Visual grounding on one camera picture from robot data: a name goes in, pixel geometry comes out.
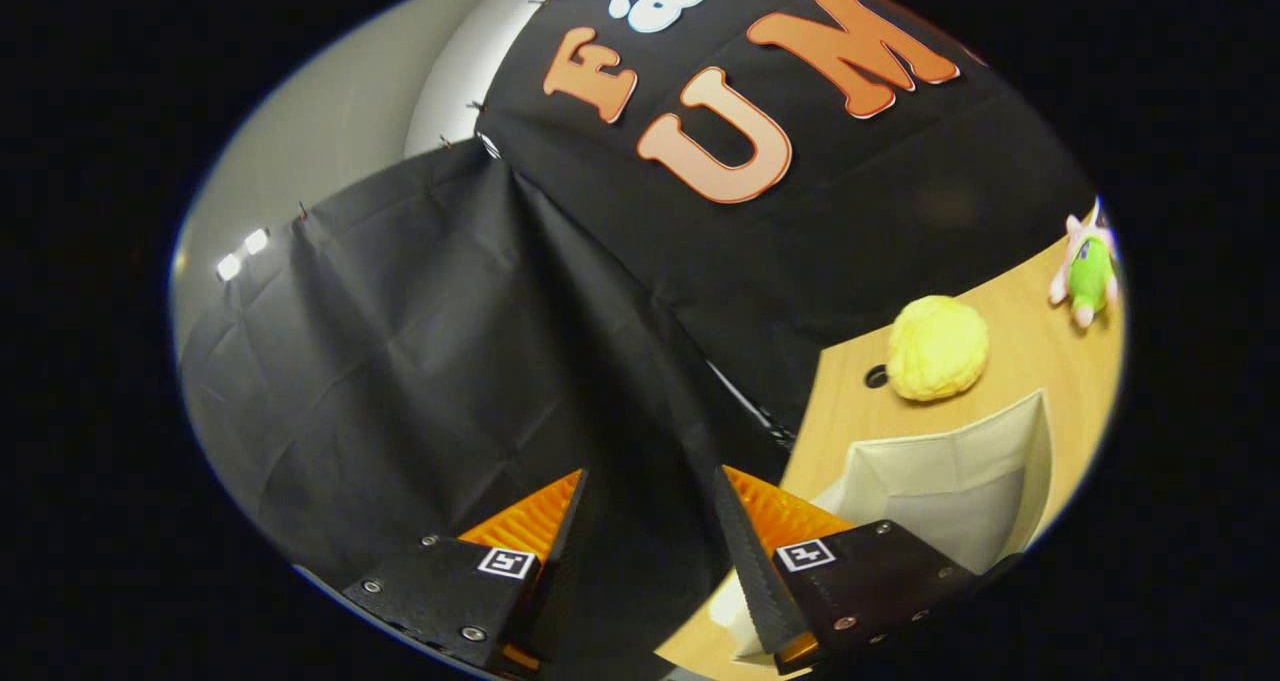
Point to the grey fabric storage box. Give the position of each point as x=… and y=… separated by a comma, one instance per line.
x=950, y=481

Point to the black backdrop cloth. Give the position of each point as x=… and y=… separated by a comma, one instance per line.
x=450, y=341

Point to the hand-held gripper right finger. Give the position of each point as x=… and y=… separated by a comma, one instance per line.
x=755, y=581

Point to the yellow round plush toy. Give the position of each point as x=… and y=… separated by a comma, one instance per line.
x=935, y=351

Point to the green and pink plush toy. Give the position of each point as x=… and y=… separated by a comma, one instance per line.
x=1090, y=276

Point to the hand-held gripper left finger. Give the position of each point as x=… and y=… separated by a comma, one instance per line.
x=555, y=601

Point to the ceiling light panel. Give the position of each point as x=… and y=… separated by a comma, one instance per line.
x=243, y=254

